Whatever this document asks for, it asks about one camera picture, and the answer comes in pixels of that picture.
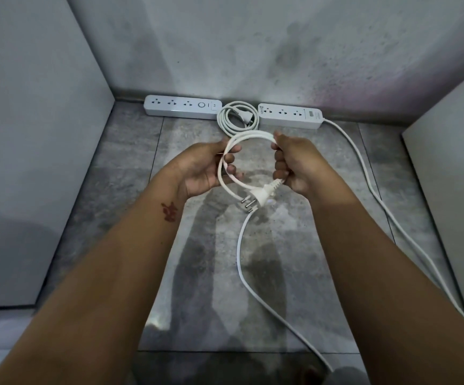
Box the person's left hand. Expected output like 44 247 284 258
170 139 245 200

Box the person's left forearm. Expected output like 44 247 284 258
0 162 191 385

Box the coiled white cable with plug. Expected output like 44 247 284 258
217 101 260 137

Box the white power strip with label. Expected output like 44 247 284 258
258 103 324 130

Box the person's right hand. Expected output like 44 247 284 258
271 131 339 199

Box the white cable with plug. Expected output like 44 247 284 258
217 130 334 373
217 101 260 137

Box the person's right forearm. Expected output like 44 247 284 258
308 172 464 385

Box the white power strip with switch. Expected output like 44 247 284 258
144 95 223 120

